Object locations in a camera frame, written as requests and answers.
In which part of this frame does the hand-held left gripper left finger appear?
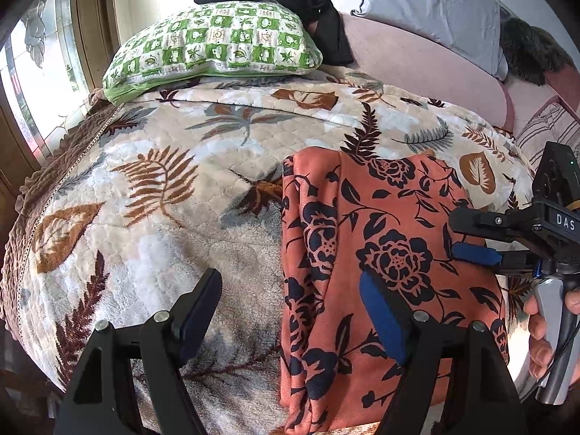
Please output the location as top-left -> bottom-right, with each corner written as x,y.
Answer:
54,268 -> 210,435

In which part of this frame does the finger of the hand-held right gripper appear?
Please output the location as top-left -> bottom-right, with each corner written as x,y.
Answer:
452,241 -> 542,278
448,205 -> 544,242

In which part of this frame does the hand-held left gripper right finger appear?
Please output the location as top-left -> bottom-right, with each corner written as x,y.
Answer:
358,269 -> 529,435

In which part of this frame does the orange black floral garment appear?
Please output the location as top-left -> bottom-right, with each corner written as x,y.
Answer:
278,147 -> 509,434

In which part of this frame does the person's right hand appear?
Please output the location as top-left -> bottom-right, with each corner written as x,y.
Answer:
524,281 -> 580,380

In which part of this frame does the striped floral cloth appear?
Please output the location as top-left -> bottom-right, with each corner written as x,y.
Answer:
512,100 -> 580,166

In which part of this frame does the leaf print fleece blanket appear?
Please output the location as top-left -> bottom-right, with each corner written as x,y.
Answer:
16,66 -> 542,435

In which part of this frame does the dark furry cushion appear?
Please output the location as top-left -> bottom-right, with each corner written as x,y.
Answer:
498,17 -> 576,87

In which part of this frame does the pink upholstered headboard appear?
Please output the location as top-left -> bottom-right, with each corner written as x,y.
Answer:
337,11 -> 580,136

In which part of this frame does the brown quilted bedspread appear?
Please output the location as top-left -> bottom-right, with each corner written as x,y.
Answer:
0,97 -> 130,343

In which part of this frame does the grey pillow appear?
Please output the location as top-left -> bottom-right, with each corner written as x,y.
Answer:
351,0 -> 510,81

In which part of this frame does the green checked pillow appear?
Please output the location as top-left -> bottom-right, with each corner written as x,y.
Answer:
102,1 -> 324,104

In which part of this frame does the window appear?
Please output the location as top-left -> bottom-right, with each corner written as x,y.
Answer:
0,0 -> 94,161

